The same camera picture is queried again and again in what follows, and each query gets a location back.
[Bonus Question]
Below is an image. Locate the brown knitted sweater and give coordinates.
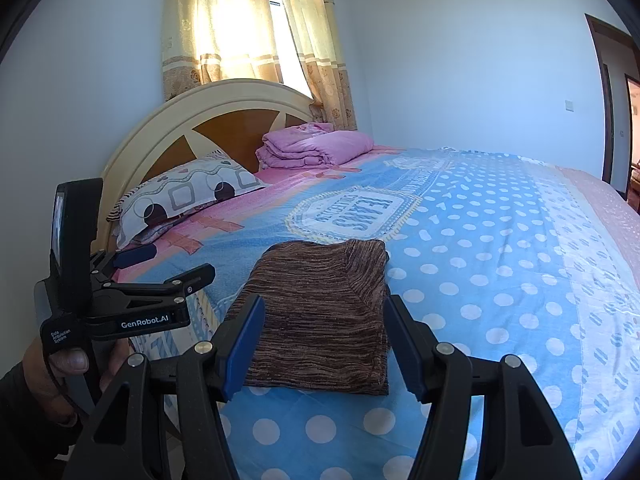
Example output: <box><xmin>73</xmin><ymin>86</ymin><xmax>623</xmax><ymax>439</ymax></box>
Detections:
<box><xmin>226</xmin><ymin>240</ymin><xmax>390</xmax><ymax>396</ymax></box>

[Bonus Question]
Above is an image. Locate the dark sleeved left forearm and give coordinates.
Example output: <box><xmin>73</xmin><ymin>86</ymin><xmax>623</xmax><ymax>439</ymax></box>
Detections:
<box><xmin>1</xmin><ymin>363</ymin><xmax>82</xmax><ymax>480</ymax></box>

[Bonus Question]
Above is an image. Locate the left hand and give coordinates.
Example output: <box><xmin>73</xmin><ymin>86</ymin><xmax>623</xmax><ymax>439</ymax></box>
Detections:
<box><xmin>22</xmin><ymin>334</ymin><xmax>132</xmax><ymax>421</ymax></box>

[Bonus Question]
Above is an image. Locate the patterned white pillow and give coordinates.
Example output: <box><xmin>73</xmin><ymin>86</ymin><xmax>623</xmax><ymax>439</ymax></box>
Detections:
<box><xmin>106</xmin><ymin>148</ymin><xmax>267</xmax><ymax>249</ymax></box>

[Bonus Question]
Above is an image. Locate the cream wooden headboard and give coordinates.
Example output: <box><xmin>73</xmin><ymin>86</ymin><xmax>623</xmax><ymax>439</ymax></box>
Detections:
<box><xmin>92</xmin><ymin>79</ymin><xmax>326</xmax><ymax>250</ymax></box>

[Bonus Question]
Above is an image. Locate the folded pink quilt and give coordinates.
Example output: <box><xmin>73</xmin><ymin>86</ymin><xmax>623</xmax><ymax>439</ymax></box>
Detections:
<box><xmin>256</xmin><ymin>122</ymin><xmax>374</xmax><ymax>169</ymax></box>

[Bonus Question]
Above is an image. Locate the pink dotted bed sheet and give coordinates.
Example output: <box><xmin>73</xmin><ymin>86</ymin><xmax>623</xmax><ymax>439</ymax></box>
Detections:
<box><xmin>559</xmin><ymin>167</ymin><xmax>639</xmax><ymax>285</ymax></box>

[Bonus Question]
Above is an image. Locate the yellow curtain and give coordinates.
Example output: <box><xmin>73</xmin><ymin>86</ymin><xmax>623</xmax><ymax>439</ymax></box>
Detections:
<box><xmin>160</xmin><ymin>0</ymin><xmax>357</xmax><ymax>130</ymax></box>

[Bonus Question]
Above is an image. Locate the brown wooden door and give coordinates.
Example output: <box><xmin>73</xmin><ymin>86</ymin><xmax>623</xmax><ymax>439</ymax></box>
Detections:
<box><xmin>585</xmin><ymin>14</ymin><xmax>639</xmax><ymax>200</ymax></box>

